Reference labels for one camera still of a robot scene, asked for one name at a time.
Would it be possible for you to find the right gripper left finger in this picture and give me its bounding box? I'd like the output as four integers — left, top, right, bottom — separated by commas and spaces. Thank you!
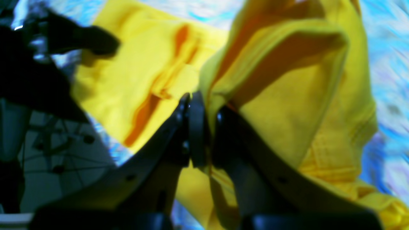
42, 92, 205, 218

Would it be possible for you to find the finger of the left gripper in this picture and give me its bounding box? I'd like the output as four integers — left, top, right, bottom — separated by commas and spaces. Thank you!
45, 11, 120, 55

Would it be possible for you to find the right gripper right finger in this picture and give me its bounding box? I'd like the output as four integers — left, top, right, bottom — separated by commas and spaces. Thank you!
211, 107, 368, 215

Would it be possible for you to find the yellow T-shirt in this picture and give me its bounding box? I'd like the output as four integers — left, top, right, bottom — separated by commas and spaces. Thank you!
71, 0, 408, 230

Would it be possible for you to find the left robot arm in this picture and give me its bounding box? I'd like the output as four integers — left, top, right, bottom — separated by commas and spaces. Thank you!
0, 0, 120, 214

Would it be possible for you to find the patterned tile tablecloth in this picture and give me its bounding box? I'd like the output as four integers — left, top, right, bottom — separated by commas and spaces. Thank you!
13, 0, 409, 230

